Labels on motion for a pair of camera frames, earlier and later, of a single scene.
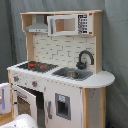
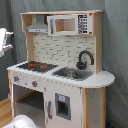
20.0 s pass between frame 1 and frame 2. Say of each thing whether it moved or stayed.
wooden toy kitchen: stayed
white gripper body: moved
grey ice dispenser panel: stayed
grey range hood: stayed
